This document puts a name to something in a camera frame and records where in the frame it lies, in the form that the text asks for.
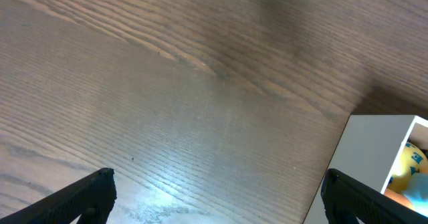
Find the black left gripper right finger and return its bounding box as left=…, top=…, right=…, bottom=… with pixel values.
left=321, top=169, right=427, bottom=224

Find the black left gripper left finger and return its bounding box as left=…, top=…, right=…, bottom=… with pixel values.
left=1, top=168, right=117, bottom=224

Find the yellow ball with blue letters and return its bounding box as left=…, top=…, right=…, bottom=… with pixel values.
left=387, top=142, right=427, bottom=193

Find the yellow blue duck toy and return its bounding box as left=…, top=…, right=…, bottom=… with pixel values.
left=384, top=166, right=427, bottom=217

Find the white cardboard box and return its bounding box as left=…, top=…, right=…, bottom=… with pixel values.
left=304, top=115, right=427, bottom=224

